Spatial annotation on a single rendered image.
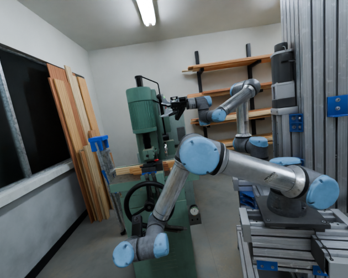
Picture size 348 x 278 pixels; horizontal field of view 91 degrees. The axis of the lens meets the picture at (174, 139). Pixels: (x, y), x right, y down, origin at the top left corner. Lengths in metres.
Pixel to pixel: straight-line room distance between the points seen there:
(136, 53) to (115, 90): 0.83
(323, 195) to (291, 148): 0.40
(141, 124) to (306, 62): 0.93
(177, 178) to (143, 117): 0.59
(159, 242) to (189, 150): 0.36
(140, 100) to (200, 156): 0.75
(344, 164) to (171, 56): 3.17
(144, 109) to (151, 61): 2.56
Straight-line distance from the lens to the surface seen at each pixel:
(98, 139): 2.01
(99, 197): 2.62
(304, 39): 1.02
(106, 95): 3.78
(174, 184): 0.72
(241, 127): 1.38
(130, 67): 3.72
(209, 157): 0.53
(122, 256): 0.73
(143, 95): 1.18
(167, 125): 1.42
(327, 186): 0.73
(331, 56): 1.05
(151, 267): 1.54
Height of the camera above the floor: 1.31
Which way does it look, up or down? 9 degrees down
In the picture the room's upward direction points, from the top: 8 degrees counter-clockwise
